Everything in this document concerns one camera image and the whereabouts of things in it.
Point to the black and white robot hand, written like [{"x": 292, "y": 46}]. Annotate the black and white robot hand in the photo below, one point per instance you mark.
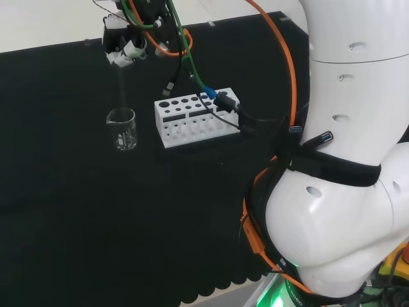
[{"x": 112, "y": 38}]

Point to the clear glass rod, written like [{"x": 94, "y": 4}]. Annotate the clear glass rod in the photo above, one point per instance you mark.
[{"x": 121, "y": 89}]

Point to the clear glass beaker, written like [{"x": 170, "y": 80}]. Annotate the clear glass beaker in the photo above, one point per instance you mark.
[{"x": 126, "y": 142}]

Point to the white test tube rack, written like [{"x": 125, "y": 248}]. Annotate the white test tube rack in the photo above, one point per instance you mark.
[{"x": 179, "y": 139}]

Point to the black cloth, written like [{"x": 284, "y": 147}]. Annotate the black cloth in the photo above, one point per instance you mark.
[{"x": 64, "y": 208}]

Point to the yellow stop button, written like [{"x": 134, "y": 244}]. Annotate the yellow stop button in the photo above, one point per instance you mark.
[{"x": 396, "y": 259}]

